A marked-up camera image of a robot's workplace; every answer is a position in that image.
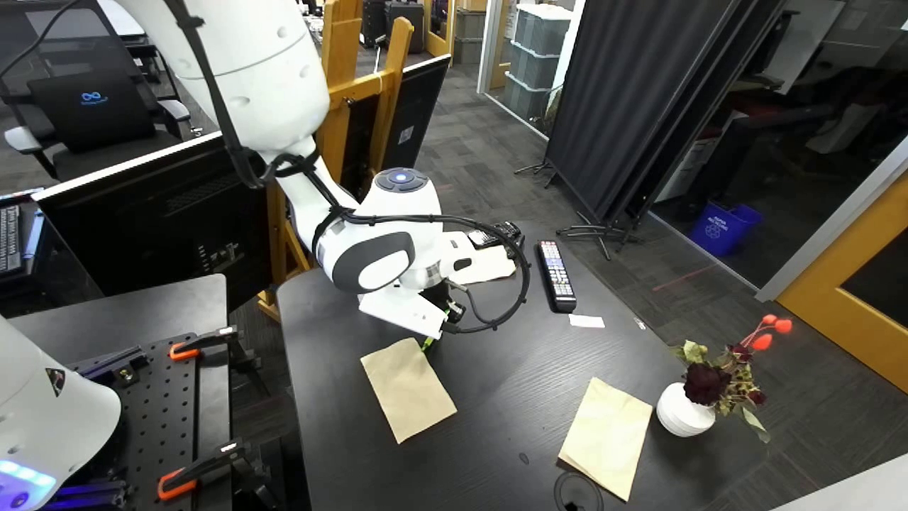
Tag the white column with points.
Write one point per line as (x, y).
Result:
(494, 45)

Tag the grey door frame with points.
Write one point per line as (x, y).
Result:
(832, 222)

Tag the black desk partition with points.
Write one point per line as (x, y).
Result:
(144, 229)

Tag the large brown paper napkin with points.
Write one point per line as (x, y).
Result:
(409, 390)

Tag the translucent plastic storage bin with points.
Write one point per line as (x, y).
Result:
(543, 29)
(526, 99)
(531, 68)

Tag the small white paper label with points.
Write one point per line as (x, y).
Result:
(587, 323)

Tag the white round vase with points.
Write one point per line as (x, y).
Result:
(682, 415)

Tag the yellow door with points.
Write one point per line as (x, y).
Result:
(825, 302)

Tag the black monitor panel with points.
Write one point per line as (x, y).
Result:
(415, 123)

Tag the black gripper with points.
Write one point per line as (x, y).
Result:
(455, 306)

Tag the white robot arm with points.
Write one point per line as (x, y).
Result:
(265, 68)

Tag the wooden chair frame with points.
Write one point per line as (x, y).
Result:
(395, 87)

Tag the white domed device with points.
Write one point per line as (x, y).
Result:
(48, 427)

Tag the dried rose flower bouquet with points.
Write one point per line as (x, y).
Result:
(707, 384)

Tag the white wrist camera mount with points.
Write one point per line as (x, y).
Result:
(401, 312)

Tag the black perforated breadboard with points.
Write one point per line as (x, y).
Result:
(172, 407)

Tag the black remote control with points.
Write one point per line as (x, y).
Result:
(557, 275)

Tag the black laptop blue logo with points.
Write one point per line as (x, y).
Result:
(96, 116)

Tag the white counter corner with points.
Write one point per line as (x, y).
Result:
(860, 493)

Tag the black curtain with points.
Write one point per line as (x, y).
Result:
(642, 87)

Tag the blue plastic bin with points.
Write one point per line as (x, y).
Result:
(726, 232)

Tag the grey side table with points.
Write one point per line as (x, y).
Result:
(144, 309)

